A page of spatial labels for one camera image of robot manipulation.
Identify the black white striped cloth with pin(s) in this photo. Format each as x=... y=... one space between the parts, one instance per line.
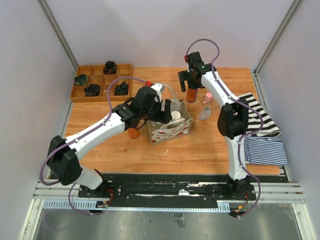
x=269 y=128

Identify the large cream lid bottle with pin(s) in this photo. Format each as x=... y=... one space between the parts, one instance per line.
x=177 y=118

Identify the dark rolled sock right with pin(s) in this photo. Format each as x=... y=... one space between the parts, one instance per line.
x=122 y=89

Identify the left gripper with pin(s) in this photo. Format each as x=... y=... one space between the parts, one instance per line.
x=164 y=111

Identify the dark rolled sock orange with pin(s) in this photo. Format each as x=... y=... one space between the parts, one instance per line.
x=110 y=68

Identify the wooden compartment tray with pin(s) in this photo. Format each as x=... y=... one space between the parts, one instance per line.
x=96 y=75

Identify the pink cap bottle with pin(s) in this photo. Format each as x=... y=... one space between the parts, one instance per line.
x=204 y=109

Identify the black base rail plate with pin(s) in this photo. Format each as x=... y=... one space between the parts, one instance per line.
x=170 y=190

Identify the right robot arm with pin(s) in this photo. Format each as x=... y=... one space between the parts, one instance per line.
x=233 y=118

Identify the dark rolled sock green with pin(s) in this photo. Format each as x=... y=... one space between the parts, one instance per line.
x=81 y=80

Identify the watermelon print canvas bag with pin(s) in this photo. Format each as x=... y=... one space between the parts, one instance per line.
x=160 y=132

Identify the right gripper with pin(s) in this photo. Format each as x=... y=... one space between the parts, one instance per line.
x=183 y=75

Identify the dark rolled sock centre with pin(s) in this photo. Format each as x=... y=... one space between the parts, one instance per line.
x=93 y=90

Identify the blue spray bottle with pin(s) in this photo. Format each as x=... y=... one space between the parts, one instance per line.
x=191 y=95

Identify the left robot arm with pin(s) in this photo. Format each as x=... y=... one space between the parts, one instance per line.
x=64 y=154

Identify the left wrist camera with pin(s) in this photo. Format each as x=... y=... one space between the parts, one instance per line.
x=159 y=88

